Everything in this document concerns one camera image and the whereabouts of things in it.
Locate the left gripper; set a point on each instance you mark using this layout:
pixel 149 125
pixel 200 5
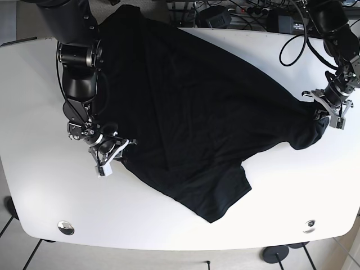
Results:
pixel 330 107

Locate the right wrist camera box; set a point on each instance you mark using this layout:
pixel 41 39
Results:
pixel 104 170

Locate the black round stand base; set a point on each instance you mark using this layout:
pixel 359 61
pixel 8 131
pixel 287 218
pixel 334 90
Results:
pixel 275 254

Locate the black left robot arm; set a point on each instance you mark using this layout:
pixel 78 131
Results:
pixel 332 25

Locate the right silver table grommet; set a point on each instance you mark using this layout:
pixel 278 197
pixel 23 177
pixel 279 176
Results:
pixel 309 226

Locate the black T-shirt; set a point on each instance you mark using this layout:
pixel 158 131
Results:
pixel 196 111

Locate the left silver table grommet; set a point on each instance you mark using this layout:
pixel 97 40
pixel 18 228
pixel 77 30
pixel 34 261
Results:
pixel 65 228

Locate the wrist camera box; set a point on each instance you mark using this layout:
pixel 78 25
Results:
pixel 337 122
pixel 104 170

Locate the black power adapter box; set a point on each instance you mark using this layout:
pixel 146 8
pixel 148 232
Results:
pixel 213 17

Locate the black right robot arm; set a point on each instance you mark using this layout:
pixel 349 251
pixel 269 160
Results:
pixel 82 81

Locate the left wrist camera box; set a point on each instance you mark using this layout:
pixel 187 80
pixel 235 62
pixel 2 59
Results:
pixel 337 122

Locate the silver table grommet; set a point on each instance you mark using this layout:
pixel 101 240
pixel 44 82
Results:
pixel 309 226
pixel 65 228

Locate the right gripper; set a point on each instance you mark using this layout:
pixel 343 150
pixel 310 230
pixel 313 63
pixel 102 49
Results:
pixel 109 148

